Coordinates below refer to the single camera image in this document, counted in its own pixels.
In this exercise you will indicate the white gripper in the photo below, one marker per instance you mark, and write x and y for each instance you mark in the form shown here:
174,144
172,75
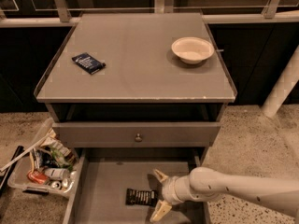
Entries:
168,188

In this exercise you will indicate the black rxbar chocolate wrapper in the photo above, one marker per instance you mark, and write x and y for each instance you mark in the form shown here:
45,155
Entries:
141,197

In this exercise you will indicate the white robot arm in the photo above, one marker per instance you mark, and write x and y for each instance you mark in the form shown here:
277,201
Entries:
206,185

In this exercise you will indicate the round metal drawer knob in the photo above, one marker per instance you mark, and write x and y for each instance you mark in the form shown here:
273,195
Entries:
138,138

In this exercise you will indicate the open grey middle drawer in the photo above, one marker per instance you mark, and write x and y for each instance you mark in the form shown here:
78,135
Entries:
104,175

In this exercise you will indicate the grey top drawer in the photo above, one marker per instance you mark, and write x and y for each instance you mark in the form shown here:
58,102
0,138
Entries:
122,134

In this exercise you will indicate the grey drawer cabinet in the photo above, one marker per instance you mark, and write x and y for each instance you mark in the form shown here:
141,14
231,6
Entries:
143,81

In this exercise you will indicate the white can in bin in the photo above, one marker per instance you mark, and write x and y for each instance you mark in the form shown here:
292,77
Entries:
56,173

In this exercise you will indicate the clear plastic bin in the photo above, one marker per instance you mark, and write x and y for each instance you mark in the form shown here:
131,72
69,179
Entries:
39,158

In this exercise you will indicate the green white snack bag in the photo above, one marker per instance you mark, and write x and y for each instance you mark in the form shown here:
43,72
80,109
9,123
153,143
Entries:
61,154

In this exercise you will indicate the orange snack packet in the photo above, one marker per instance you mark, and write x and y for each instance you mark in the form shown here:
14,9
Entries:
37,177

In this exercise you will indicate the white paper bowl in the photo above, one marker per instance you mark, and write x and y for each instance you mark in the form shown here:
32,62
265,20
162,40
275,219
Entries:
192,50

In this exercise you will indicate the blue snack bar wrapper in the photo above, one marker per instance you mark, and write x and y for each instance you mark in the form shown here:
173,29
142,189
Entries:
88,63

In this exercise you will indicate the white diagonal post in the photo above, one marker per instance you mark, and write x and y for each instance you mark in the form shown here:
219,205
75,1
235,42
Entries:
283,87

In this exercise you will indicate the metal window railing frame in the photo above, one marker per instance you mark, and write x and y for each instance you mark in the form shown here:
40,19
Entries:
50,13

